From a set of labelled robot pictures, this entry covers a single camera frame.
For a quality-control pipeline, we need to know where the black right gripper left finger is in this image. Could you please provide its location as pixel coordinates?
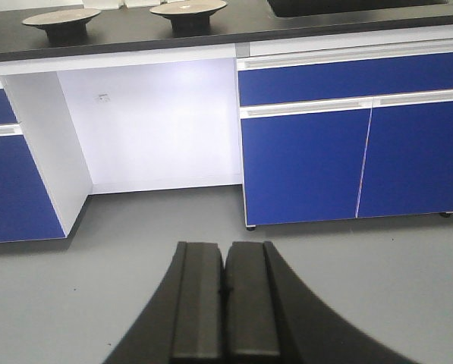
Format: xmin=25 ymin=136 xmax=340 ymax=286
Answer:
xmin=106 ymin=242 xmax=224 ymax=363

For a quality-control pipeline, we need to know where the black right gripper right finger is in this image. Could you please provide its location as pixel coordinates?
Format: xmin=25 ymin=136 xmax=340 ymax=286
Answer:
xmin=225 ymin=242 xmax=411 ymax=363

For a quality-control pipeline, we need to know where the blue cabinet left section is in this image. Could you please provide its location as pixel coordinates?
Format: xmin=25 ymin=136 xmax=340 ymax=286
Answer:
xmin=0 ymin=72 xmax=92 ymax=243

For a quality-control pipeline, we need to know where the blue and white lab cabinet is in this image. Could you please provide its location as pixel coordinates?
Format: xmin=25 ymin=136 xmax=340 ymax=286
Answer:
xmin=237 ymin=26 xmax=453 ymax=229

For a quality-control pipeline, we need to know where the black countertop sink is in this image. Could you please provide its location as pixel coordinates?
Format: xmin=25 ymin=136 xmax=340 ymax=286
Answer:
xmin=268 ymin=0 xmax=450 ymax=17

